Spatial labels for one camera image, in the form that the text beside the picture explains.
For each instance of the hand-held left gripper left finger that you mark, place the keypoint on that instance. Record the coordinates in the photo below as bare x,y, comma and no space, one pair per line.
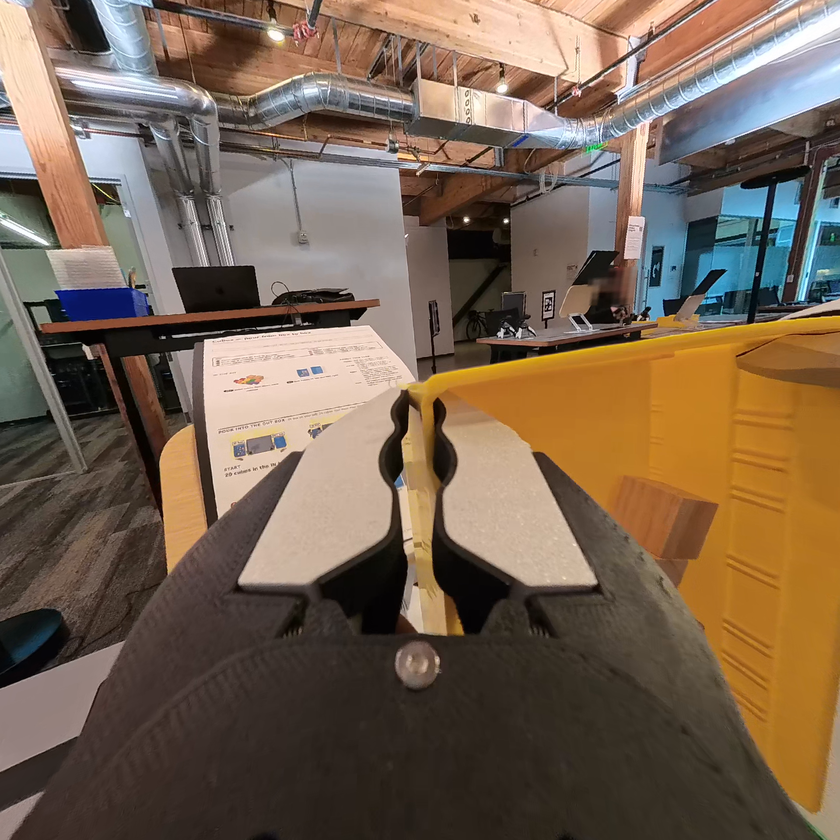
321,512

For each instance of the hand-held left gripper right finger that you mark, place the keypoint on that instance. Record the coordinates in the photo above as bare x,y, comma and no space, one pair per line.
512,512

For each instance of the yellow plastic box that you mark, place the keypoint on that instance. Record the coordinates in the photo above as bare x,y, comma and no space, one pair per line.
590,426

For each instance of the pile of wooden and coloured cubes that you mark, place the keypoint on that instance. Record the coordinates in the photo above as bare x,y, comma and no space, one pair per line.
663,518

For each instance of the pale wooden display board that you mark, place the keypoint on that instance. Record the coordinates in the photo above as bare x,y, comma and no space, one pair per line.
180,499

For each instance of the printed instruction sheet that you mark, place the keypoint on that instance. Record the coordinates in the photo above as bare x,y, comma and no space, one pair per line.
295,367

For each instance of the long work desk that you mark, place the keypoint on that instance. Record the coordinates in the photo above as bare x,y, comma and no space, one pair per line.
564,336

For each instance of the black and white tabletop device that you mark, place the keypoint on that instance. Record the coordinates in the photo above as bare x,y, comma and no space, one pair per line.
515,326

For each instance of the black bicycle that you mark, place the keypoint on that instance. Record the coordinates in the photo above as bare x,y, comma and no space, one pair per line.
479,326

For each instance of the black floor stand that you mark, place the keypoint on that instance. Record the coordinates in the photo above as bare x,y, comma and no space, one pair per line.
433,321

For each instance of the black bag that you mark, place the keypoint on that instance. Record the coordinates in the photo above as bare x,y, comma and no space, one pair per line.
315,295

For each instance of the black laptop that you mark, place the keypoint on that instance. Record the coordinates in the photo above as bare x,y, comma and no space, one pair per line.
216,289

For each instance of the white paper notice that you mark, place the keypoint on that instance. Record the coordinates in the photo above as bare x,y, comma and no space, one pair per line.
634,236

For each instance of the blue plastic bin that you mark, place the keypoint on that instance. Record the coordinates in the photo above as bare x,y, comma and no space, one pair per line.
102,305

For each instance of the black round stool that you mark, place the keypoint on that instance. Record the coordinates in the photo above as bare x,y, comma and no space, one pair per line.
29,646

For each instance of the stack of clear bubble wrap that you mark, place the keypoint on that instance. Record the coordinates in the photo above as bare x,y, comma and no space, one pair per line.
85,269

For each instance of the ceiling spot lamp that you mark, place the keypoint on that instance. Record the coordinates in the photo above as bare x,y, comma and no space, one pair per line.
502,82
275,31

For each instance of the wooden desk with black frame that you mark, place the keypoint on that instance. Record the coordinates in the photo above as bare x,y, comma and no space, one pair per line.
197,318

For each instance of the silver vertical duct pipe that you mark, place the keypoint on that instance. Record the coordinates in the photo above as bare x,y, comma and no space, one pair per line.
195,229
222,229

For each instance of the wooden support post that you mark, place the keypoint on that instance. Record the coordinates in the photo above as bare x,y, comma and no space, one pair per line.
46,131
631,184

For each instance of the rectangular metal duct box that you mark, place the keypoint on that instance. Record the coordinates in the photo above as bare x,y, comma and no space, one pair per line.
459,108

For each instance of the silver spiral air duct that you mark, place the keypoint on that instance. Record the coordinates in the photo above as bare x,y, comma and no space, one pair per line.
124,33
328,98
722,72

